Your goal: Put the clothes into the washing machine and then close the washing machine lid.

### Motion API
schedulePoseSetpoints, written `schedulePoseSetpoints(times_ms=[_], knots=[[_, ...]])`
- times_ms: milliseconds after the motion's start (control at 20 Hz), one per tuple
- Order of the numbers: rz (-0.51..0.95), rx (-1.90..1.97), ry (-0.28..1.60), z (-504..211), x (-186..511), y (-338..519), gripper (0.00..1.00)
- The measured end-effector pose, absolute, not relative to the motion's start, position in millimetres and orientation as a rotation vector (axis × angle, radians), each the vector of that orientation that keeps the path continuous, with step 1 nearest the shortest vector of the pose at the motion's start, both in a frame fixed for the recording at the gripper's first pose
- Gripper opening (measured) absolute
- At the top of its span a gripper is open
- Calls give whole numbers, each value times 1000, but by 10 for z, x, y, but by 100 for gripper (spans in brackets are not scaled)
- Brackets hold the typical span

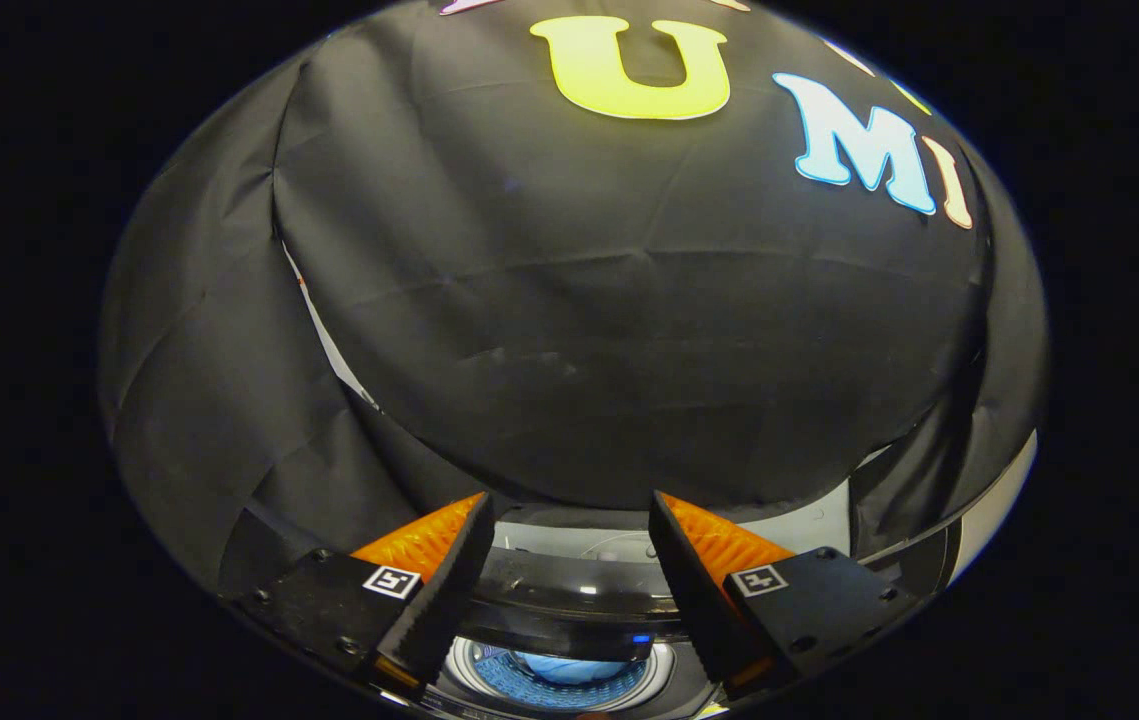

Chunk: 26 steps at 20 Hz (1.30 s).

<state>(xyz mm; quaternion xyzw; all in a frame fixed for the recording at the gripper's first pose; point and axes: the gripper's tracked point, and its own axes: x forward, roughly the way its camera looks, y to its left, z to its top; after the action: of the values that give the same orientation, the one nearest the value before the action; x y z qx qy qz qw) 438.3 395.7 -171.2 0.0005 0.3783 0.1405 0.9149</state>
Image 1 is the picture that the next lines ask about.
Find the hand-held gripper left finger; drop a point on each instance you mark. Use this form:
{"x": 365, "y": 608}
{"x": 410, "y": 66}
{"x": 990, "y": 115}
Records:
{"x": 444, "y": 590}

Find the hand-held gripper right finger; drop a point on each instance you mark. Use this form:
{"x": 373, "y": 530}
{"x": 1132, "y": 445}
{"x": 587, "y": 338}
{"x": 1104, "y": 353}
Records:
{"x": 694, "y": 590}

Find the black washing machine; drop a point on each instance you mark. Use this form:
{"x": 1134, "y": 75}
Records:
{"x": 569, "y": 615}

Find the light blue polo shirt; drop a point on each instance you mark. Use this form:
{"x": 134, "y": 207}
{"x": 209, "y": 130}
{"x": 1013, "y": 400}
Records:
{"x": 569, "y": 668}

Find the black backdrop cloth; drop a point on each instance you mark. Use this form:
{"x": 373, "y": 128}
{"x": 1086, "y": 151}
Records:
{"x": 579, "y": 330}

